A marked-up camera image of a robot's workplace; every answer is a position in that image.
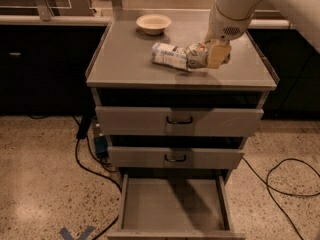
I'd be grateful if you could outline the black cable floor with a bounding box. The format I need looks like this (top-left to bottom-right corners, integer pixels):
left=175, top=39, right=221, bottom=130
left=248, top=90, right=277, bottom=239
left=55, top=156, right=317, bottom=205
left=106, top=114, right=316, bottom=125
left=242, top=157, right=320, bottom=240
left=27, top=114, right=123, bottom=240

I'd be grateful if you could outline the blue tape cross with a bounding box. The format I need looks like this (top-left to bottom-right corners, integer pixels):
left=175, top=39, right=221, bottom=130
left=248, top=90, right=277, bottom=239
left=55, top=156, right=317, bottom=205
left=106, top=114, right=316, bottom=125
left=59, top=225, right=97, bottom=240

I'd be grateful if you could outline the beige paper bowl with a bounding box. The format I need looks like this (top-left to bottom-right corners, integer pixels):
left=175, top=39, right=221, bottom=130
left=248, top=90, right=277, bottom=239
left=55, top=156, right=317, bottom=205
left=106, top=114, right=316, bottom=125
left=136, top=14, right=172, bottom=36

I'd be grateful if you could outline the grey top drawer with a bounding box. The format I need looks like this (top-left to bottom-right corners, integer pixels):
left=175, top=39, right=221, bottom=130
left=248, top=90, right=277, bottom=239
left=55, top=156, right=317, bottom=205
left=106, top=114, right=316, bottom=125
left=96, top=106, right=263, bottom=137

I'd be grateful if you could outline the clear labelled plastic bottle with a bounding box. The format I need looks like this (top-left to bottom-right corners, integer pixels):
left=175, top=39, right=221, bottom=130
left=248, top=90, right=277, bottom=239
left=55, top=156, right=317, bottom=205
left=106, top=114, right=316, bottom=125
left=151, top=42, right=199, bottom=72

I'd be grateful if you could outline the grey drawer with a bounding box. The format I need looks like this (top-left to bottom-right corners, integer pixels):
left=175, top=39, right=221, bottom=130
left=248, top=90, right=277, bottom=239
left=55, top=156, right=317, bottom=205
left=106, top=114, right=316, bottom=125
left=107, top=173, right=246, bottom=240
left=108, top=147, right=244, bottom=169
left=96, top=106, right=263, bottom=137

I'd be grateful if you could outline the black cable right floor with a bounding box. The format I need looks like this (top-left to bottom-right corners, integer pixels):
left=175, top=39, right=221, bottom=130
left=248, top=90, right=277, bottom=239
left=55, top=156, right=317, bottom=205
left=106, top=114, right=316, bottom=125
left=242, top=157, right=320, bottom=240

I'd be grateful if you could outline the black cable left floor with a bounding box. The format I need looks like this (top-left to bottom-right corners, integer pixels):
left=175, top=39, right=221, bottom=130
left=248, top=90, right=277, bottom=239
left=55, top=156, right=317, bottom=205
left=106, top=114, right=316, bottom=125
left=27, top=114, right=123, bottom=240

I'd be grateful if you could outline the dark counter right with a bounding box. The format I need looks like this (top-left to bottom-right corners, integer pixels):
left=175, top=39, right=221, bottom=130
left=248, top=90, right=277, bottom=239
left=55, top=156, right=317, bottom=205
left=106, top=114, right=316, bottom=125
left=248, top=29, right=320, bottom=120

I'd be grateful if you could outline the green 7up can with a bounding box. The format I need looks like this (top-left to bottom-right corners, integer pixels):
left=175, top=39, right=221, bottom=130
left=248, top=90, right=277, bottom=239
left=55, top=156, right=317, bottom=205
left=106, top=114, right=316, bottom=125
left=185, top=43, right=208, bottom=68

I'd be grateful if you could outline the blue power box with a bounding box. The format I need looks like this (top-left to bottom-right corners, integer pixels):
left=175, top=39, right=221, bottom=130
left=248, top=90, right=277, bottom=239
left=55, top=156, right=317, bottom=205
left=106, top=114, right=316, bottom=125
left=92, top=120, right=108, bottom=159

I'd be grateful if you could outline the grey drawer cabinet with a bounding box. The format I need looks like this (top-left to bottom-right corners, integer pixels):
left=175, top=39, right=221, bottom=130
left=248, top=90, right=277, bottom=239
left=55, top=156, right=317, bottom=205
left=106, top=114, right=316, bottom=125
left=85, top=7, right=280, bottom=185

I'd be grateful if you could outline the dark counter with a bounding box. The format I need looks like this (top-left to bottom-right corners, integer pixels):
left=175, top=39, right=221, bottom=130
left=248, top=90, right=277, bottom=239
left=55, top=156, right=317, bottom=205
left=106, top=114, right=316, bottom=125
left=0, top=25, right=105, bottom=115
left=248, top=29, right=320, bottom=120

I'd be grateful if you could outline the dark counter left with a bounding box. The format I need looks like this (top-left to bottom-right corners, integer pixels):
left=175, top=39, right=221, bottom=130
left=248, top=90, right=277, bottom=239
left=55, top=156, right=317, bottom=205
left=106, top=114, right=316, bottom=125
left=0, top=25, right=105, bottom=115

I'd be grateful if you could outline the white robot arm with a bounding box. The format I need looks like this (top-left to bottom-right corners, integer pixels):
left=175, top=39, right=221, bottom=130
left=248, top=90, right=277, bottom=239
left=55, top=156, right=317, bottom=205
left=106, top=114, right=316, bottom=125
left=206, top=0, right=320, bottom=69

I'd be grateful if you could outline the grey middle drawer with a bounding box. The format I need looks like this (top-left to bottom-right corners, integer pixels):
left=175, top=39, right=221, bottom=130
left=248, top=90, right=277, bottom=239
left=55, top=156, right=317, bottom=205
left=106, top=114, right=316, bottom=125
left=108, top=147, right=244, bottom=169

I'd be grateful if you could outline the grey bottom drawer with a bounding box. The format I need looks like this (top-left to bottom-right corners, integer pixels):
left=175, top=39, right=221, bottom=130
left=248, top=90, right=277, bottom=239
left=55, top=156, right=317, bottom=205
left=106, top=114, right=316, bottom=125
left=107, top=173, right=246, bottom=240

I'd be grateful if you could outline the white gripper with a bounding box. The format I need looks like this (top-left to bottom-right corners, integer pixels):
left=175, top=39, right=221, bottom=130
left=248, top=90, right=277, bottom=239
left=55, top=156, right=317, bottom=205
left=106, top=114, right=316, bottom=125
left=205, top=4, right=255, bottom=69

